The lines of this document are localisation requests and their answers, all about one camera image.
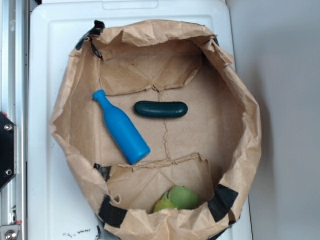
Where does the dark green plastic pickle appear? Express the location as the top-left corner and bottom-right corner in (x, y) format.
(134, 100), (188, 119)

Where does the brown paper bag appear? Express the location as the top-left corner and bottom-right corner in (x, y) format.
(50, 20), (262, 240)

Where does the blue plastic toy bottle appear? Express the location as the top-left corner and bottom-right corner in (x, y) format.
(92, 89), (151, 165)

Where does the green plastic toy lettuce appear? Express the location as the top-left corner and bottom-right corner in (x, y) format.
(153, 185), (200, 213)

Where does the white plastic bin lid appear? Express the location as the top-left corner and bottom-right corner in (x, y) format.
(26, 0), (253, 240)

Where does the black metal bracket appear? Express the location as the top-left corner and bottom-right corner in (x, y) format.
(0, 112), (17, 191)

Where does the aluminium frame rail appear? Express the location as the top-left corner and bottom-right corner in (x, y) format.
(0, 0), (30, 240)

